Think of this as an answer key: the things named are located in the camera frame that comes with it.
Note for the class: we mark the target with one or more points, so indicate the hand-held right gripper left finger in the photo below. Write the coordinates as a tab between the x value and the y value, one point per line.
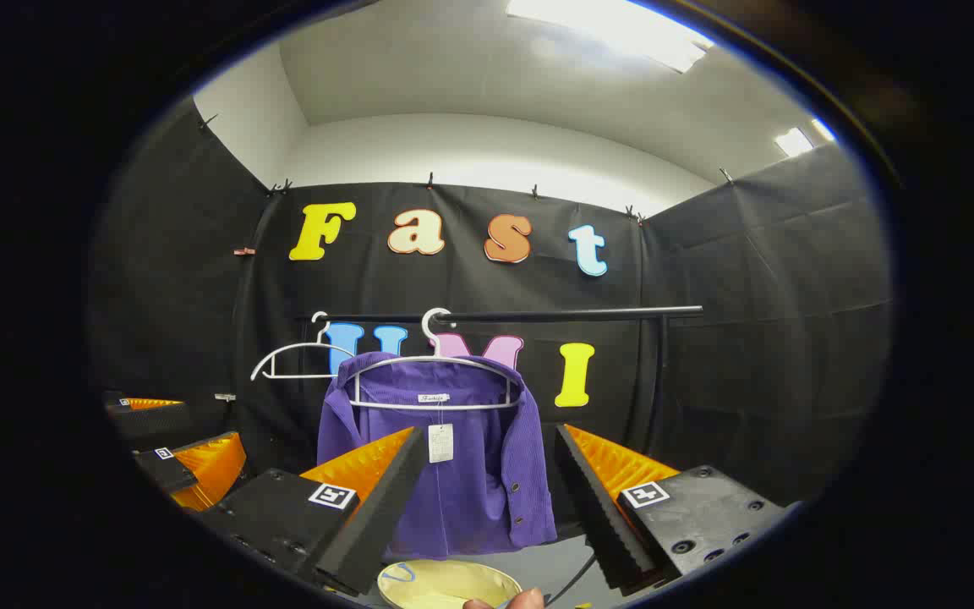
385	516

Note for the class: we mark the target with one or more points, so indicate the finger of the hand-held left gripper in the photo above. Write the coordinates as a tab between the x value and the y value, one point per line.
167	468
149	421

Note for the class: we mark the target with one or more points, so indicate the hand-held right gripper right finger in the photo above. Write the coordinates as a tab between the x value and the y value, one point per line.
597	516

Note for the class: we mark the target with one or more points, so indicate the cream laundry hamper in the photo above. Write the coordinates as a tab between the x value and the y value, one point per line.
445	585

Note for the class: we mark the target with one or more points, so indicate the white clothes hanger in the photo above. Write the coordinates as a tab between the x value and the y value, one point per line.
301	348
432	359

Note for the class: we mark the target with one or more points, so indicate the black clothes rack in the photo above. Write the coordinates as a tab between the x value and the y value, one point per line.
571	315

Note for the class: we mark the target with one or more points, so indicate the small ceiling light panel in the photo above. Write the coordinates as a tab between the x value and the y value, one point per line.
796	141

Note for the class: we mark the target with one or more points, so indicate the large ceiling light panel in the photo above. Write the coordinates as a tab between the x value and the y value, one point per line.
614	25

